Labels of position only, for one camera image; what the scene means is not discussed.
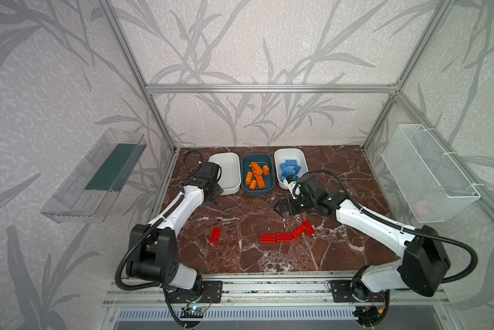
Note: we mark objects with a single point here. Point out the teal plastic bin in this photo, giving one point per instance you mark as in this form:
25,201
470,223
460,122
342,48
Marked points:
262,159

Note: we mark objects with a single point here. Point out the white plastic bin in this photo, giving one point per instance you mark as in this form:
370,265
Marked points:
230,180
282,155

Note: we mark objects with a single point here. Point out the red lego brick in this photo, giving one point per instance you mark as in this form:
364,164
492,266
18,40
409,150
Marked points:
268,239
308,228
298,232
284,237
215,236

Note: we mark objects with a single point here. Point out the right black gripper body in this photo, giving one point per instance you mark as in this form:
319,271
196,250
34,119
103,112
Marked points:
294,204

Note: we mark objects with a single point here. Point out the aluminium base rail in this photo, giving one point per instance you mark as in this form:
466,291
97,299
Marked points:
271,289

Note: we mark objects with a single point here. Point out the left white plastic bin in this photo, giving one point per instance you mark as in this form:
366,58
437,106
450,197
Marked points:
230,180

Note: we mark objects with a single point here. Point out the white wire mesh basket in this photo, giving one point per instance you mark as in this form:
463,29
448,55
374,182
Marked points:
431,182

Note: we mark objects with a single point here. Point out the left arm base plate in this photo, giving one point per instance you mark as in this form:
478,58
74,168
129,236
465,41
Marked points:
208,291

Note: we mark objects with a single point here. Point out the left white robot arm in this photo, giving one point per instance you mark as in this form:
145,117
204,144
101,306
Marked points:
152,259

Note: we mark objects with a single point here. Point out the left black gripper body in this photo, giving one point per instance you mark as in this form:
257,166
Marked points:
213,191

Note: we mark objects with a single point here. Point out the right wiring bundle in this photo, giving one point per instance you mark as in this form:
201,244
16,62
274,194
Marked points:
368,313

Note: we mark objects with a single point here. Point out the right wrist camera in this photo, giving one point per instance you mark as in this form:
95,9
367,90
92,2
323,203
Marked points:
294,188

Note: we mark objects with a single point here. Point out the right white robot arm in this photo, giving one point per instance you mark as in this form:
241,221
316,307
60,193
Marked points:
422,263

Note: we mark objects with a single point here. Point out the right white plastic bin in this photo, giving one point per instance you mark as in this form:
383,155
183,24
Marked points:
282,155

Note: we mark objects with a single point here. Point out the clear plastic wall tray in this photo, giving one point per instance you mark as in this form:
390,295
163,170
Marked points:
91,190

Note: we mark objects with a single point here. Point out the left green circuit board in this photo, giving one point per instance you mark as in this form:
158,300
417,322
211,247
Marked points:
192,312

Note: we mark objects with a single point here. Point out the long orange lego brick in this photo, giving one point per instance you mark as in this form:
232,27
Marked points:
256,169

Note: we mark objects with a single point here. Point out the small orange lego brick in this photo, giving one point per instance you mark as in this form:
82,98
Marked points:
266,169

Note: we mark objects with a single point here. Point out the aluminium cage frame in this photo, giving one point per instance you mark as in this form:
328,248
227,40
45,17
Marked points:
394,90

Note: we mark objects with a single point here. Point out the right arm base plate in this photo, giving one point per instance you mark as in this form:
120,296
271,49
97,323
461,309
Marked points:
345,291

